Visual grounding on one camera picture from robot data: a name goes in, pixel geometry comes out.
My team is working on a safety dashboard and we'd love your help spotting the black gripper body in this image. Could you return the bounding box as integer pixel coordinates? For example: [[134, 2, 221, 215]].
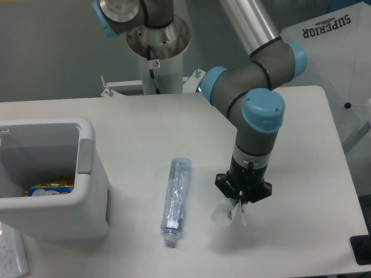
[[228, 158, 267, 199]]

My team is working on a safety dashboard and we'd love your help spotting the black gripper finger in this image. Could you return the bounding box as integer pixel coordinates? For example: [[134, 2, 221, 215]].
[[215, 173, 240, 206], [241, 181, 272, 211]]

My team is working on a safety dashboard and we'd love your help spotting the crushed clear plastic bottle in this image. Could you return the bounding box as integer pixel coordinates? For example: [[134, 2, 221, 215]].
[[160, 158, 192, 247]]

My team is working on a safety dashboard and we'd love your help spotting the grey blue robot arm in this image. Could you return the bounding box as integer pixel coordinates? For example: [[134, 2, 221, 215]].
[[92, 1, 307, 210]]

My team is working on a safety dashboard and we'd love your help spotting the colourful snack package trash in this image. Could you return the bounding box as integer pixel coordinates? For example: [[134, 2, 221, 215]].
[[24, 175, 75, 197]]

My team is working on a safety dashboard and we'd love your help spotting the white plastic trash can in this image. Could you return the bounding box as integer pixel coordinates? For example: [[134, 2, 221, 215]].
[[1, 118, 111, 240]]

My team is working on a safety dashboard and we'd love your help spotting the black device at table edge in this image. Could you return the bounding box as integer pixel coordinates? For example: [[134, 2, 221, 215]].
[[350, 235, 370, 265]]

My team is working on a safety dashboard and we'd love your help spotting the white umbrella with lettering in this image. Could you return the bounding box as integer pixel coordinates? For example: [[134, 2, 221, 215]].
[[281, 1, 370, 152]]

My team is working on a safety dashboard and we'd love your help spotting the white paper sheet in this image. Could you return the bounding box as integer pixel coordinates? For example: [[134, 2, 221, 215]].
[[1, 222, 30, 277]]

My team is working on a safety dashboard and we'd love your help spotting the white metal base bracket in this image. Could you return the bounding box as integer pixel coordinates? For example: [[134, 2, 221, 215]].
[[101, 68, 206, 97]]

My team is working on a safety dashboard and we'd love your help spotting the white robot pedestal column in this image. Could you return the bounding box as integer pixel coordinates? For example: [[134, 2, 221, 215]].
[[137, 54, 183, 94]]

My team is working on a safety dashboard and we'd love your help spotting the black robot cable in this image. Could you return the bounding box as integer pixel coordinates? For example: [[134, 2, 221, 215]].
[[146, 45, 161, 95]]

